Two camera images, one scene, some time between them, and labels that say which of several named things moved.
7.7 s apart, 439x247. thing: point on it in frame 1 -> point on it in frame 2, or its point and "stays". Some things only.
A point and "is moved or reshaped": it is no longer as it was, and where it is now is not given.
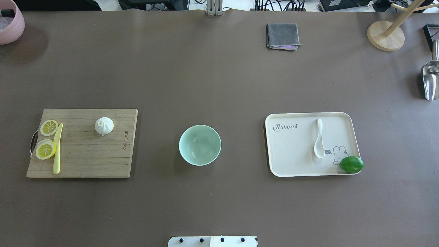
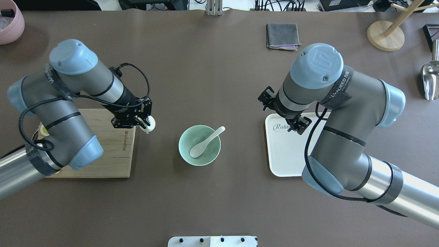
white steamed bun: [104, 125] -> [150, 120]
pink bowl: [11, 28] stays
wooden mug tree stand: [389, 36] stays
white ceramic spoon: [319, 150] is moved or reshaped
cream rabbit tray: [311, 144] stays
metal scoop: [429, 72] stays
